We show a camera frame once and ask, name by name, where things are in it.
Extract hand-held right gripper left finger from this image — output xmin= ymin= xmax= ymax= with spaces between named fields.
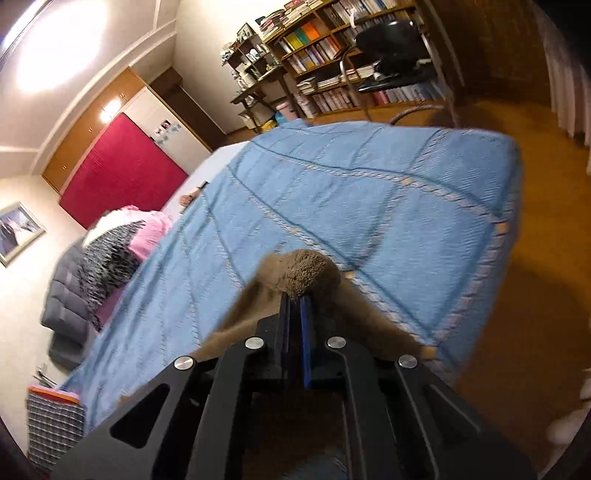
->
xmin=51 ymin=294 xmax=301 ymax=480

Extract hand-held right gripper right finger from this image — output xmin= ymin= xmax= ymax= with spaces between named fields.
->
xmin=300 ymin=296 xmax=539 ymax=480

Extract brown fleece pants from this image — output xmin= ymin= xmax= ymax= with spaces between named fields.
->
xmin=191 ymin=249 xmax=437 ymax=365

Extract blue patterned blanket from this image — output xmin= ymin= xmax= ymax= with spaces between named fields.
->
xmin=58 ymin=119 xmax=525 ymax=435

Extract pink quilt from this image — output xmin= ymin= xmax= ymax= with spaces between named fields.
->
xmin=95 ymin=205 xmax=174 ymax=326

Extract white bed sheet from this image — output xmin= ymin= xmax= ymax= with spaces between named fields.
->
xmin=159 ymin=138 xmax=252 ymax=217

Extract leopard print cloth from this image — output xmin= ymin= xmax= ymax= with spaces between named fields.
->
xmin=78 ymin=220 xmax=146 ymax=330

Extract grey padded headboard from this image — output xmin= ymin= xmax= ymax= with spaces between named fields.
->
xmin=41 ymin=240 xmax=99 ymax=370

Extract red mattress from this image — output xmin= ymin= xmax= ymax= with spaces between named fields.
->
xmin=59 ymin=112 xmax=190 ymax=230

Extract wooden desk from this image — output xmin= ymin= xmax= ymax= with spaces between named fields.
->
xmin=230 ymin=65 xmax=305 ymax=134

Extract orange pillow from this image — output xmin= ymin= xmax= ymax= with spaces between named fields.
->
xmin=28 ymin=385 xmax=81 ymax=407

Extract plaid pillow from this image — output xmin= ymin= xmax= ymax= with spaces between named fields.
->
xmin=25 ymin=397 xmax=86 ymax=472

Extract small wooden display shelf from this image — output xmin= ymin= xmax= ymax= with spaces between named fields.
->
xmin=224 ymin=23 xmax=283 ymax=88

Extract wooden wardrobe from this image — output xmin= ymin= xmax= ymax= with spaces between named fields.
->
xmin=41 ymin=67 xmax=212 ymax=195

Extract rows of shelved books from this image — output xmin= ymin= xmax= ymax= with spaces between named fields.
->
xmin=277 ymin=0 xmax=446 ymax=118

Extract wooden bookshelf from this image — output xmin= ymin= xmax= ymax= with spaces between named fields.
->
xmin=261 ymin=0 xmax=451 ymax=121

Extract stacks of loose books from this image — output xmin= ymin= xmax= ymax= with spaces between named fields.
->
xmin=259 ymin=0 xmax=324 ymax=38

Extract black wheelchair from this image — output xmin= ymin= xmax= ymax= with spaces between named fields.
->
xmin=339 ymin=18 xmax=458 ymax=126

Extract pale curtain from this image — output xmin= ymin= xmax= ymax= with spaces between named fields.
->
xmin=536 ymin=4 xmax=591 ymax=176

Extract ceiling light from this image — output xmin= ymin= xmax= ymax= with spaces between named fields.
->
xmin=14 ymin=0 xmax=109 ymax=93

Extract framed wall photo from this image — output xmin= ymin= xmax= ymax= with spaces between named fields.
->
xmin=0 ymin=201 xmax=47 ymax=267

